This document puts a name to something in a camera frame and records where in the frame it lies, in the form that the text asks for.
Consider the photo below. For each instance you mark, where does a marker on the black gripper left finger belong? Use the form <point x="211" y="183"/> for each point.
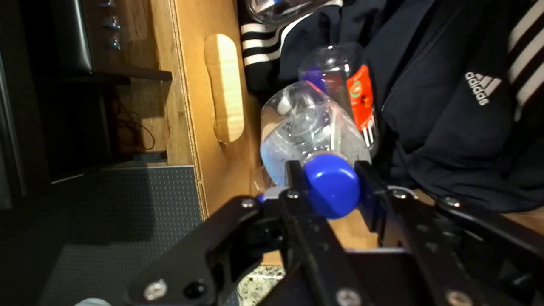
<point x="227" y="248"/>

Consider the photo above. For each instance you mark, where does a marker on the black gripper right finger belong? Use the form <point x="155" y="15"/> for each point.
<point x="453" y="243"/>

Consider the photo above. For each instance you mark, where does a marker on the big white cardboard box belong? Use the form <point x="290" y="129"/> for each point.
<point x="193" y="85"/>

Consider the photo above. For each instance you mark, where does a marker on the water bottle with grey label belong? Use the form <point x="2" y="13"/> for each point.
<point x="278" y="8"/>

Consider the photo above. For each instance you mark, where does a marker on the colourful printed packet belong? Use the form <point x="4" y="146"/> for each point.
<point x="261" y="282"/>

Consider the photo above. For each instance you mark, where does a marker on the navy striped Adidas jacket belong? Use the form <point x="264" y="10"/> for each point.
<point x="443" y="124"/>

